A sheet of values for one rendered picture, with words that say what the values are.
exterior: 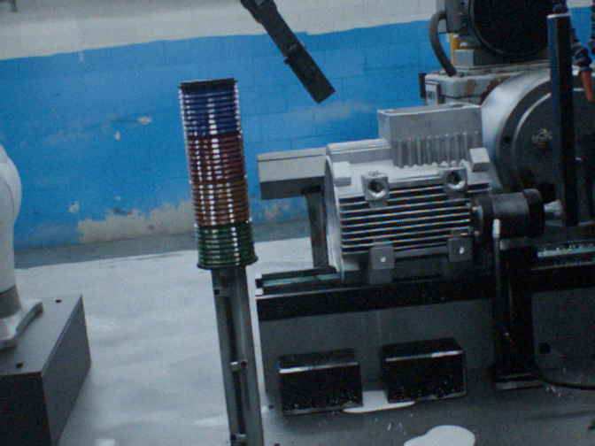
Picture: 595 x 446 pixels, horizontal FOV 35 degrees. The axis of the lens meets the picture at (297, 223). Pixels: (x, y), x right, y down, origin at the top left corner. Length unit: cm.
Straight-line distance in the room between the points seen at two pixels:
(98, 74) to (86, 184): 78
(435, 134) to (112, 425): 55
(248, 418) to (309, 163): 56
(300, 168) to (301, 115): 533
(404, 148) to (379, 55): 562
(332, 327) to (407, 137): 27
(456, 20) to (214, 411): 98
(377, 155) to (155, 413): 44
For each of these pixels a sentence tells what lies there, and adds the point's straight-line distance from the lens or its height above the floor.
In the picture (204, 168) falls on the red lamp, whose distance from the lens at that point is 93.
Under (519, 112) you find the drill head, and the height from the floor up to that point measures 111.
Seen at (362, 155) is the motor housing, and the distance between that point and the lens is 123.
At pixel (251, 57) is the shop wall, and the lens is 675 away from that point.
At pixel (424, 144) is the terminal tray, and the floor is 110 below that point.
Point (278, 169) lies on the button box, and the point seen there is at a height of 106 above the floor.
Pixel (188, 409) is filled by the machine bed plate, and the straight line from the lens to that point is 123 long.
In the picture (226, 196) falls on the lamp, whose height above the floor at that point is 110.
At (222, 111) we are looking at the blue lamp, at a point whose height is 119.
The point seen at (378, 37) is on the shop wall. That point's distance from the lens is 684.
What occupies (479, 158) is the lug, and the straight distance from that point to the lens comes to 122.
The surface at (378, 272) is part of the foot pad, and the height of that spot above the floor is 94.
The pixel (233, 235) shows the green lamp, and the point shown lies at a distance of 94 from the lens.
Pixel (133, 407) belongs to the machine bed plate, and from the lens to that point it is 127.
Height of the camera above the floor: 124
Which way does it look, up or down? 11 degrees down
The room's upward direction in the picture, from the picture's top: 5 degrees counter-clockwise
